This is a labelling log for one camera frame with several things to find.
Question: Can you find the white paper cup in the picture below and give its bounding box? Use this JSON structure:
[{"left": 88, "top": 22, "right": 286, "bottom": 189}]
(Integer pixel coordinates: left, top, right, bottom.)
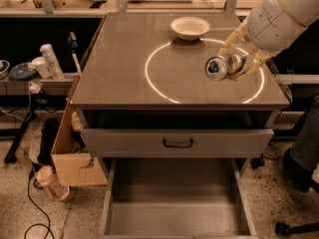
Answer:
[{"left": 32, "top": 57, "right": 51, "bottom": 79}]

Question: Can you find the white spray bottle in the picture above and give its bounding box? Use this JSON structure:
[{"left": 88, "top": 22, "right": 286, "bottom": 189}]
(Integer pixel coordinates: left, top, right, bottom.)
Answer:
[{"left": 40, "top": 44, "right": 64, "bottom": 80}]

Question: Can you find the white power adapter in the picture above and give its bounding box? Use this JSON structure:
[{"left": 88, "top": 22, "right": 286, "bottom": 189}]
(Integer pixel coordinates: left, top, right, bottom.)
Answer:
[{"left": 29, "top": 82, "right": 41, "bottom": 94}]

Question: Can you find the grey open middle drawer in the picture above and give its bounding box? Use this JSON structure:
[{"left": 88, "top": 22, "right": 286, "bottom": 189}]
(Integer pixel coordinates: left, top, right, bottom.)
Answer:
[{"left": 98, "top": 158, "right": 258, "bottom": 239}]

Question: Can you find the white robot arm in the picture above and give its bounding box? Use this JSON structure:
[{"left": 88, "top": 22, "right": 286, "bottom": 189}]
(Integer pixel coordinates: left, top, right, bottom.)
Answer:
[{"left": 218, "top": 0, "right": 319, "bottom": 80}]

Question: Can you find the grey drawer cabinet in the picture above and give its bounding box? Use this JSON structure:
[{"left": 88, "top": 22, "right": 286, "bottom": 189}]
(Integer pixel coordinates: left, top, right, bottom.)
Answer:
[{"left": 69, "top": 11, "right": 291, "bottom": 239}]

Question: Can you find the black table leg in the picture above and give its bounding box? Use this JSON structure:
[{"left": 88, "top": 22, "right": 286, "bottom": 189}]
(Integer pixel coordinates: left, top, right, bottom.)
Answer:
[{"left": 0, "top": 105, "right": 36, "bottom": 164}]

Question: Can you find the person leg in jeans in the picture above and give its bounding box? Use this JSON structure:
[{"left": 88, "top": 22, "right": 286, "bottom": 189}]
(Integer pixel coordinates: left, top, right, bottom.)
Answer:
[{"left": 283, "top": 96, "right": 319, "bottom": 192}]

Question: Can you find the black floor cable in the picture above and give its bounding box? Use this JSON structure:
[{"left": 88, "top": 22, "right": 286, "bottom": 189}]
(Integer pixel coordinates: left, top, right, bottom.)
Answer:
[{"left": 23, "top": 169, "right": 56, "bottom": 239}]

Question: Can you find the black drawer handle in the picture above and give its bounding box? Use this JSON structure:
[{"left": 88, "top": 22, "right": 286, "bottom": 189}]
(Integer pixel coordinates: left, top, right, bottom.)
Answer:
[{"left": 162, "top": 138, "right": 193, "bottom": 148}]

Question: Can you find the cardboard box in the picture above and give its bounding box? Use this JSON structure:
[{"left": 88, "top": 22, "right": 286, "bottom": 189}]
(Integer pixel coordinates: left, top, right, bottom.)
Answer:
[{"left": 51, "top": 74, "right": 108, "bottom": 186}]

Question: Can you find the black chair base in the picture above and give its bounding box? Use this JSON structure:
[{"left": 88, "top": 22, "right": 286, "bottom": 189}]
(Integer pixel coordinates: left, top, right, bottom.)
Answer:
[{"left": 274, "top": 177, "right": 319, "bottom": 238}]

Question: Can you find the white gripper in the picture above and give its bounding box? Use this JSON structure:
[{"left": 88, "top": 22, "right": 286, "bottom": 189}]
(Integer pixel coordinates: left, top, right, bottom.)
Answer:
[{"left": 218, "top": 0, "right": 306, "bottom": 81}]

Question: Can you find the dark blue plate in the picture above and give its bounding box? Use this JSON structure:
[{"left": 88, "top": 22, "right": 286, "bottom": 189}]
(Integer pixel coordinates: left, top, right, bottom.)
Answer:
[{"left": 9, "top": 62, "right": 37, "bottom": 81}]

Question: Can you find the grey upper drawer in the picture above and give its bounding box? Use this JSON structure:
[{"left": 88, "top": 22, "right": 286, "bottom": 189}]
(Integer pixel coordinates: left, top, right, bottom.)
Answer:
[{"left": 82, "top": 128, "right": 273, "bottom": 158}]

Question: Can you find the clear plastic bottle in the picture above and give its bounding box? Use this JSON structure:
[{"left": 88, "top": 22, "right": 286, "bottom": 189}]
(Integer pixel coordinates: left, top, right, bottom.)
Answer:
[{"left": 36, "top": 165, "right": 70, "bottom": 201}]

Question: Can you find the silver redbull can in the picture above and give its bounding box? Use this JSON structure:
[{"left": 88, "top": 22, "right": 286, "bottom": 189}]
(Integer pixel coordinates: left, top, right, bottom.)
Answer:
[{"left": 205, "top": 54, "right": 246, "bottom": 81}]

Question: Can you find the blue handled brush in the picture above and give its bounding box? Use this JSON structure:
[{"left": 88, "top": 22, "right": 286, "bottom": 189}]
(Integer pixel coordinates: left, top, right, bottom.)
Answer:
[{"left": 68, "top": 31, "right": 82, "bottom": 75}]

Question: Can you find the white paper bowl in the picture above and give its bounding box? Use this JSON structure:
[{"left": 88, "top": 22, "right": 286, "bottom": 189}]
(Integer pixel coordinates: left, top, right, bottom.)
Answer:
[{"left": 170, "top": 17, "right": 209, "bottom": 41}]

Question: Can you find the small bowl at edge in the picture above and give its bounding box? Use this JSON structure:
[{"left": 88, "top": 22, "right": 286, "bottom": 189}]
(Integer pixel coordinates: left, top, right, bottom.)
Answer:
[{"left": 0, "top": 60, "right": 10, "bottom": 78}]

